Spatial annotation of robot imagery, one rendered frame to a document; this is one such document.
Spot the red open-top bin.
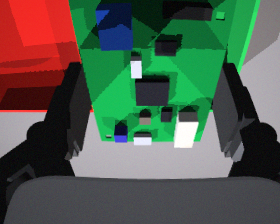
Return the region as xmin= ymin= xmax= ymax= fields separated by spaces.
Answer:
xmin=0 ymin=0 xmax=81 ymax=112

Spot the green circuit board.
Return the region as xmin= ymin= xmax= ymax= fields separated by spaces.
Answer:
xmin=68 ymin=0 xmax=237 ymax=147

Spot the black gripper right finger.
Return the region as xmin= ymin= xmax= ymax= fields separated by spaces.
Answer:
xmin=211 ymin=62 xmax=280 ymax=183

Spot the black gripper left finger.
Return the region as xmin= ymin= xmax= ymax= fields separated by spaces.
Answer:
xmin=0 ymin=62 xmax=92 ymax=224

